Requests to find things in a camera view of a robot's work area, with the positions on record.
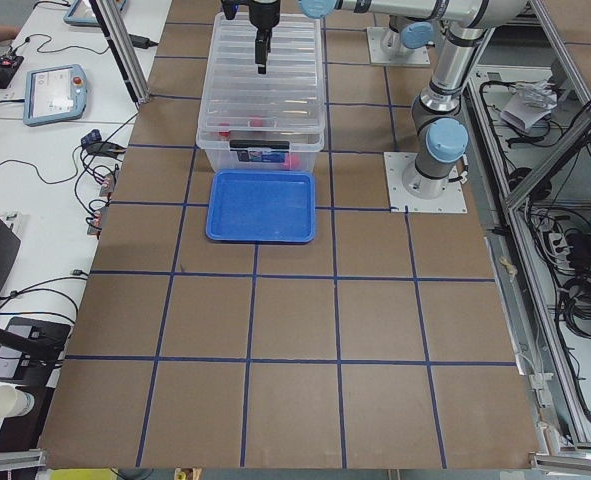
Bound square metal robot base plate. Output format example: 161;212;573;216
384;152;468;214

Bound black power adapter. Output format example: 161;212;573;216
129;34;159;49

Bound aluminium frame post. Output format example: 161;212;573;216
90;0;150;106

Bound white paper cup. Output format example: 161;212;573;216
0;385;35;419

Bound near teach pendant blue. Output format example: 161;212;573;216
23;64;87;127

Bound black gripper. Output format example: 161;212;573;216
248;0;280;75

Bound clear plastic storage box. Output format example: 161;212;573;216
196;128;324;172

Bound black monitor stand base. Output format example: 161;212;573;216
0;316;71;386

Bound white papers bundle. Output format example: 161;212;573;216
500;80;558;133

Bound blue plastic tray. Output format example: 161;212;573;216
205;169;316;244

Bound pink block in box front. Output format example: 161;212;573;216
283;153;300;170

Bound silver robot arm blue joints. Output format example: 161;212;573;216
299;0;525;180

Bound far teach pendant blue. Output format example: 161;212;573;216
63;0;99;27

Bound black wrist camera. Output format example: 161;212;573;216
221;0;239;20

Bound teach pendant blue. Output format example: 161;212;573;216
23;64;87;127
63;0;99;27

